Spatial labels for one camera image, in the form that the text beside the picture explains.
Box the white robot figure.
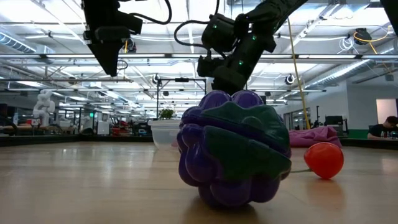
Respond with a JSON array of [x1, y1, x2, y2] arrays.
[[32, 90, 56, 127]]

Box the white cabinet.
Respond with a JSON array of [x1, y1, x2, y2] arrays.
[[96, 120, 110, 135]]

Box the green potted plant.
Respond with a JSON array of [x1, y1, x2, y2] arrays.
[[158, 108, 176, 121]]

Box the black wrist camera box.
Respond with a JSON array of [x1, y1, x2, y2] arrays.
[[197, 55, 216, 78], [118, 11, 144, 35]]

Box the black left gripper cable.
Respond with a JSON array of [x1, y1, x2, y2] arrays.
[[129, 0, 172, 26]]

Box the yellow hanging cable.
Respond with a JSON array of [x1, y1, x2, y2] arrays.
[[286, 18, 312, 130]]

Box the purple crumpled cloth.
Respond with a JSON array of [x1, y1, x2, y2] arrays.
[[289, 125, 343, 149]]

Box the purple toy grape bunch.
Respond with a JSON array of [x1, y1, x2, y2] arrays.
[[176, 90, 292, 209]]

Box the clear plastic tupperware container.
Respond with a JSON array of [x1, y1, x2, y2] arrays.
[[148, 119, 183, 151]]

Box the black metal stand frame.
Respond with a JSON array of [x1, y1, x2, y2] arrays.
[[156, 77, 207, 121]]

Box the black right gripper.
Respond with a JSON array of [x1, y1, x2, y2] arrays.
[[212, 37, 267, 94]]

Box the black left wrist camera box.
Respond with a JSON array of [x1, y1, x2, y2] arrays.
[[118, 11, 144, 35]]

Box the person in black shirt seated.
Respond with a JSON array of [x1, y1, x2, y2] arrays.
[[367, 116, 398, 140]]

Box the black ceiling cable reel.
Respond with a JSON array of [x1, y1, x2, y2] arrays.
[[353, 27, 373, 45]]

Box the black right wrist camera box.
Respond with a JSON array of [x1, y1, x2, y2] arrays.
[[197, 55, 216, 78]]

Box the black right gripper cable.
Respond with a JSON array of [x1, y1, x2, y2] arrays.
[[173, 20, 210, 50]]

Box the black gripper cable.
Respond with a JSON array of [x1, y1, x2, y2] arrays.
[[173, 20, 210, 50], [129, 0, 172, 26]]

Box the black monitor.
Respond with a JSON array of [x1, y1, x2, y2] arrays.
[[325, 115, 345, 127]]

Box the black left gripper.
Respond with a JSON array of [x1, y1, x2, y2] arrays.
[[81, 0, 131, 77]]

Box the red toy cherry green stem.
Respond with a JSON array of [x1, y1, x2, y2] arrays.
[[290, 142, 345, 180]]

